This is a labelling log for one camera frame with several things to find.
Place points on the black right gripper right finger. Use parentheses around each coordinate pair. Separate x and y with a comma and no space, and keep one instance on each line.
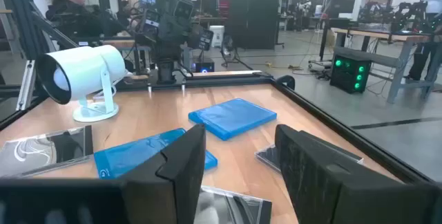
(328,182)

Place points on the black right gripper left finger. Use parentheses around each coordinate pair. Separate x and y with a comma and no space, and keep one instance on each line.
(165,182)

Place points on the blue anti-static bags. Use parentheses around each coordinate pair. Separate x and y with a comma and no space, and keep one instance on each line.
(131,155)

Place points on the clear jewel case black tray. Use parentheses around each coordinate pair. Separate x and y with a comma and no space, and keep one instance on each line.
(41,151)
(267,156)

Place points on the blue plastic disc case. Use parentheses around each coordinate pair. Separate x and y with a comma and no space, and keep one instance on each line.
(231,117)

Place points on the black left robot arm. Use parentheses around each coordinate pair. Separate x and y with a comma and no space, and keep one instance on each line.
(165,65)

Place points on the white container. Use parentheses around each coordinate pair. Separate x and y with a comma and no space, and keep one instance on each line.
(217,36)

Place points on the tall black cabinet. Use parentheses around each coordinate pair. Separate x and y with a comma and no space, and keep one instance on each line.
(253,16)

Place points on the black computer tower with lights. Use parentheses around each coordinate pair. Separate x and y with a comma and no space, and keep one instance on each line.
(350,73)

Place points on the wooden workbench grey legs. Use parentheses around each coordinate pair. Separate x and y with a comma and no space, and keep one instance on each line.
(373,34)

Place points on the black display on stand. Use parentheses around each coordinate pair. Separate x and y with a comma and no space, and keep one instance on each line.
(342,2)

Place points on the background black robot arms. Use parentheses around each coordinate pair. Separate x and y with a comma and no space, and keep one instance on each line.
(407,16)

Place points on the black aluminium table frame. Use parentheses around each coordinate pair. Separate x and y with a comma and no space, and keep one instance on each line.
(348,134)

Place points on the black frame clamp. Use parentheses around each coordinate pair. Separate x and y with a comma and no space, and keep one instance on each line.
(286,82)

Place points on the silver metal frame bracket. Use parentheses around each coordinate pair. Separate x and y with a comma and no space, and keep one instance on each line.
(25,85)

